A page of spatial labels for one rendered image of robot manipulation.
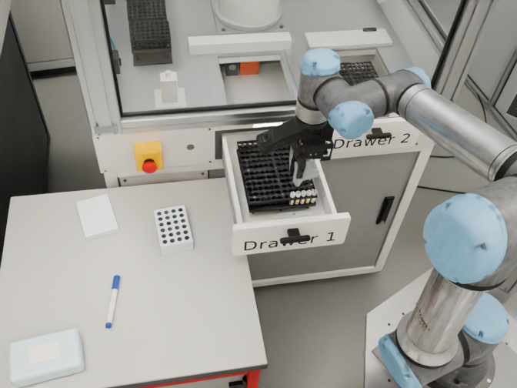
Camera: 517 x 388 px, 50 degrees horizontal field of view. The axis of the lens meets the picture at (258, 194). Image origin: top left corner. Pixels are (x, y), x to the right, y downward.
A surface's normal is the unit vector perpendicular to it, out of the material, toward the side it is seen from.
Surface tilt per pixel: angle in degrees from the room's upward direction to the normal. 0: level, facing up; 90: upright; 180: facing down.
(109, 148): 90
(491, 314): 4
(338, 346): 0
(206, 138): 90
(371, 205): 90
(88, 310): 0
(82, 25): 90
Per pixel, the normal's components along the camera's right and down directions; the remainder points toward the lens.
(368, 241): 0.18, 0.76
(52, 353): 0.06, -0.64
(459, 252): -0.90, 0.24
